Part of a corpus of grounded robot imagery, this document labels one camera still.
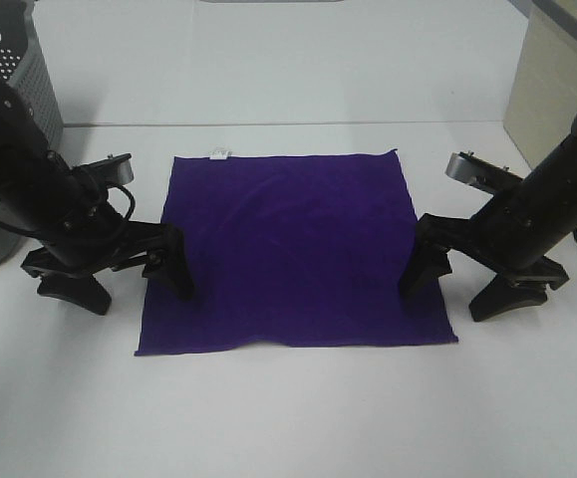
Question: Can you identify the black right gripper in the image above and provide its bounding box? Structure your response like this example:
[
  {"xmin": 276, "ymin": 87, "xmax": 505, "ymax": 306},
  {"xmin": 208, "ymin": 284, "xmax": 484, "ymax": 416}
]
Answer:
[{"xmin": 399, "ymin": 191, "xmax": 567, "ymax": 322}]

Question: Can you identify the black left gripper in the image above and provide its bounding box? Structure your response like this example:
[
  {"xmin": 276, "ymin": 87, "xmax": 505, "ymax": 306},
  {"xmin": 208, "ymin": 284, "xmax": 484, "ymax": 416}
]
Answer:
[{"xmin": 22, "ymin": 200, "xmax": 194, "ymax": 316}]

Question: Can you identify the purple towel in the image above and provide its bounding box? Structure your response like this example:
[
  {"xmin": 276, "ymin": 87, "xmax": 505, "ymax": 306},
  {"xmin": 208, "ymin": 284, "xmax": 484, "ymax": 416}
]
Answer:
[{"xmin": 138, "ymin": 151, "xmax": 456, "ymax": 356}]

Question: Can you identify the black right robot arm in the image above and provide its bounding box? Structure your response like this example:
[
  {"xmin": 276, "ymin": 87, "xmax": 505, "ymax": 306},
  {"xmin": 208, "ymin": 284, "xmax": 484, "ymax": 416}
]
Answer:
[{"xmin": 399, "ymin": 115, "xmax": 577, "ymax": 322}]

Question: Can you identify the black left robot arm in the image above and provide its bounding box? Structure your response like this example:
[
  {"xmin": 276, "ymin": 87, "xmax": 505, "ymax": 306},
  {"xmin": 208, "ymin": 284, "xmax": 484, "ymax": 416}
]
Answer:
[{"xmin": 0, "ymin": 79, "xmax": 194, "ymax": 316}]

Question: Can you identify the white towel label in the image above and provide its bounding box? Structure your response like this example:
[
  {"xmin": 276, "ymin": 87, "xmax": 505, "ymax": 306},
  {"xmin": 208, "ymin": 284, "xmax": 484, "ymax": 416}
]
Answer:
[{"xmin": 209, "ymin": 147, "xmax": 231, "ymax": 160}]

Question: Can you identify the beige plastic bin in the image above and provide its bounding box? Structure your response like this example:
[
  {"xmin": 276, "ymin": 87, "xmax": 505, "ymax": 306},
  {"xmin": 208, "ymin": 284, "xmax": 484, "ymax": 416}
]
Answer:
[{"xmin": 503, "ymin": 1, "xmax": 577, "ymax": 167}]

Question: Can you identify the grey perforated laundry basket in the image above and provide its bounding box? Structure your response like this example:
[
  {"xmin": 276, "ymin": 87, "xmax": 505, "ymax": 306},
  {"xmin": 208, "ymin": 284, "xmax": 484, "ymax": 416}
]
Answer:
[{"xmin": 0, "ymin": 1, "xmax": 64, "ymax": 262}]

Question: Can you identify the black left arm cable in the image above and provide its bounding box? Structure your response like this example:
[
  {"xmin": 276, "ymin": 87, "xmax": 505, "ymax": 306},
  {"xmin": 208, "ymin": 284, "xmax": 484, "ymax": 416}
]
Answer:
[{"xmin": 71, "ymin": 163, "xmax": 138, "ymax": 225}]

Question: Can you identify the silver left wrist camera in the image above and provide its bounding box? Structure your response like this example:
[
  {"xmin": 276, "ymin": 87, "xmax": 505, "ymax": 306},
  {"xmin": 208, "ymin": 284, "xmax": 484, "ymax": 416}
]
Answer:
[{"xmin": 82, "ymin": 153, "xmax": 135, "ymax": 186}]

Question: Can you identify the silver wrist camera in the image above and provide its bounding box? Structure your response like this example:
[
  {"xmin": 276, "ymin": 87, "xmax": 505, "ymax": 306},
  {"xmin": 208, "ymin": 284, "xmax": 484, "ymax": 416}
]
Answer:
[
  {"xmin": 445, "ymin": 152, "xmax": 522, "ymax": 194},
  {"xmin": 82, "ymin": 153, "xmax": 135, "ymax": 186}
]

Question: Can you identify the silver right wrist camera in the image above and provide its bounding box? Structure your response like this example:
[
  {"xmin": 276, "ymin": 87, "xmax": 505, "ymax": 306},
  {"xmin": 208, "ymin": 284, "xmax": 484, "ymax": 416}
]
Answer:
[{"xmin": 445, "ymin": 152, "xmax": 522, "ymax": 194}]

